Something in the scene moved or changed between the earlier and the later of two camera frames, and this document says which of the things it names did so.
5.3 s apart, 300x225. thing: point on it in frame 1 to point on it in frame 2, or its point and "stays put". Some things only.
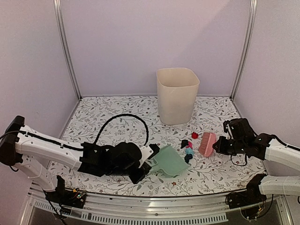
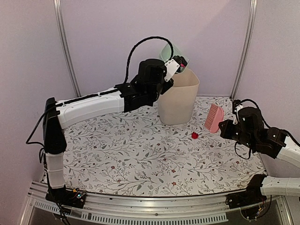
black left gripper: (136, 178) to (170, 85)
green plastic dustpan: (169, 162) to (166, 52)
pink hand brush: (206, 146) to (215, 115)
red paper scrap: (194, 135) stays put
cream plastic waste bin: (176, 87) stays put
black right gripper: (221, 148) to (225, 130)
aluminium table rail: (122, 209) stays put
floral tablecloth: (134, 121) stays put
